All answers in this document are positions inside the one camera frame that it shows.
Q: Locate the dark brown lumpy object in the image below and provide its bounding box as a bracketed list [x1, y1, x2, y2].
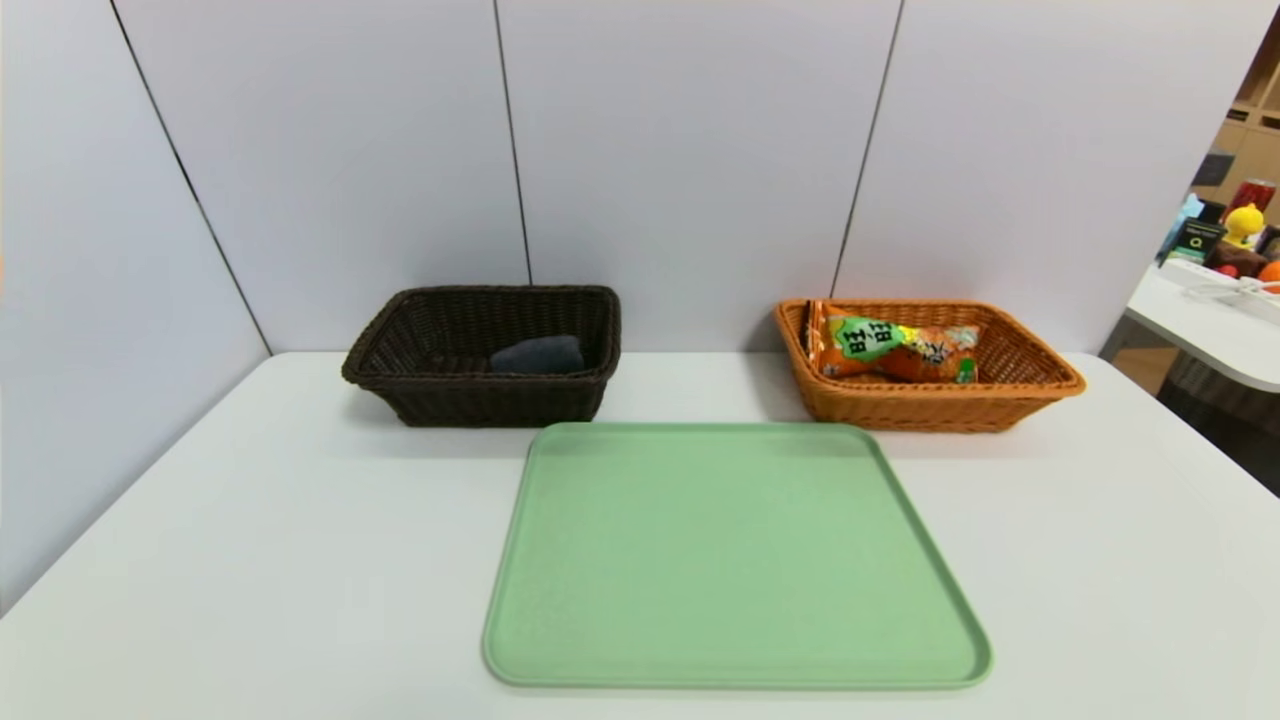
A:
[1207, 238, 1269, 278]

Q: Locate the yellow plush toy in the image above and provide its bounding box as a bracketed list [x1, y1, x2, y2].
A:
[1226, 202, 1267, 249]

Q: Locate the light blue packet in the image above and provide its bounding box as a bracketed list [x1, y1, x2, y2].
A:
[1163, 192, 1206, 256]

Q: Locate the dark brown wicker basket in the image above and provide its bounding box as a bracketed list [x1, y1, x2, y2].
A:
[341, 285, 622, 429]

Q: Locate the orange snack bag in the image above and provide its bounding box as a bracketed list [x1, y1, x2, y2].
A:
[808, 299, 983, 385]

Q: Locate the red can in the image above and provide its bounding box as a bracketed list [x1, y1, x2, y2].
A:
[1225, 177, 1279, 216]

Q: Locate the dark grey towel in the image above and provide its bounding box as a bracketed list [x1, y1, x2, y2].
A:
[488, 335, 587, 376]

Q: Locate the black box green logo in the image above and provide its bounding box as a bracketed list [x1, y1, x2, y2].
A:
[1176, 217, 1228, 264]

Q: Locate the green plastic tray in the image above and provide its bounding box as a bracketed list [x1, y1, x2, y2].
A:
[482, 421, 994, 691]

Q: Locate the wooden shelf unit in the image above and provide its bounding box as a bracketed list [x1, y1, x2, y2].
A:
[1195, 20, 1280, 206]

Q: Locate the orange wicker basket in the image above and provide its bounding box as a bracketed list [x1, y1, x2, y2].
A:
[775, 298, 1088, 433]

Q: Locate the white background table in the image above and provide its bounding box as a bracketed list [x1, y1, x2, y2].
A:
[1126, 258, 1280, 393]

